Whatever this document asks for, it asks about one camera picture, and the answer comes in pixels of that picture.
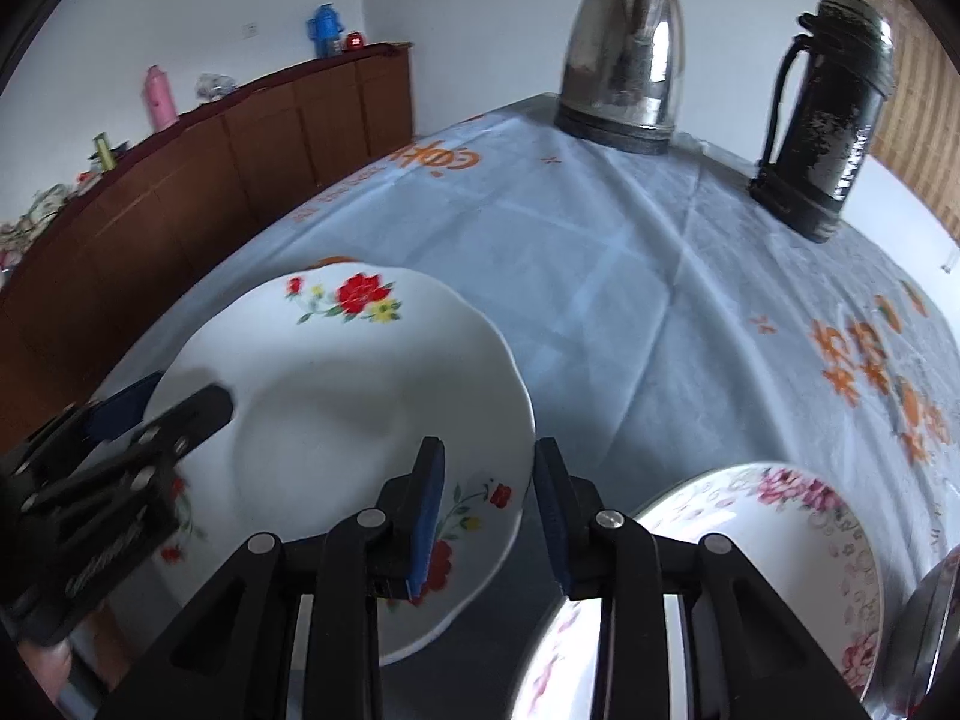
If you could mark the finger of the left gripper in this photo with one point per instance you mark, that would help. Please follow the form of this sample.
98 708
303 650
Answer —
114 416
159 443

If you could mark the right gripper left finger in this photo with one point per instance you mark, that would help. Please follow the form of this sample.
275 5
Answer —
228 653

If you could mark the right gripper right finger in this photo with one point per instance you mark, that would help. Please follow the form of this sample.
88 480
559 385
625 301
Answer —
675 599

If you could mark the pink floral rim plate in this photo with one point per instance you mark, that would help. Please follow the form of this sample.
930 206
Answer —
712 591

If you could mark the red flower white plate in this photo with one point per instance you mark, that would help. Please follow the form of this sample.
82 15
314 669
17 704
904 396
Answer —
337 375

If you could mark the stainless steel bowl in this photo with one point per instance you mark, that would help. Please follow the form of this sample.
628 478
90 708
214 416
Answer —
919 678

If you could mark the left hand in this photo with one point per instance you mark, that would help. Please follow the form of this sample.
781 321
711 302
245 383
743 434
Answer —
50 666

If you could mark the brown wooden sideboard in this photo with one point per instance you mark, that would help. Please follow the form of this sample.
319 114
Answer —
179 203

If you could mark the green bottle on sideboard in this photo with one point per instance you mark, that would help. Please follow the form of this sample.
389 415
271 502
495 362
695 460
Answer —
104 156

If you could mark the pink thermos bottle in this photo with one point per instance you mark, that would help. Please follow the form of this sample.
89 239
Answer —
157 92

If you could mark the crumpled plastic bag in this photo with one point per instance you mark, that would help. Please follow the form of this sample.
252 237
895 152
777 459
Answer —
213 86

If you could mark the light blue printed tablecloth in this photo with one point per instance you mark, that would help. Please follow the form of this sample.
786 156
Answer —
665 324

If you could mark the small red jar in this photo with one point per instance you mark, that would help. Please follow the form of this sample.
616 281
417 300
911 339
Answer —
354 41

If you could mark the blue thermos jug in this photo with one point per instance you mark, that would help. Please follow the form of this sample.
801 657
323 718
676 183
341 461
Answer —
325 31

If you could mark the bamboo window blind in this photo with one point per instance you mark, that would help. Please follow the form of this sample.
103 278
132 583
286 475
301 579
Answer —
918 138

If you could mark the stainless steel electric kettle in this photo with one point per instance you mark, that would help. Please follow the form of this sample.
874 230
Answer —
623 74

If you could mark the black thermos flask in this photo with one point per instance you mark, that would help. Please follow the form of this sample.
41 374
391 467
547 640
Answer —
829 93

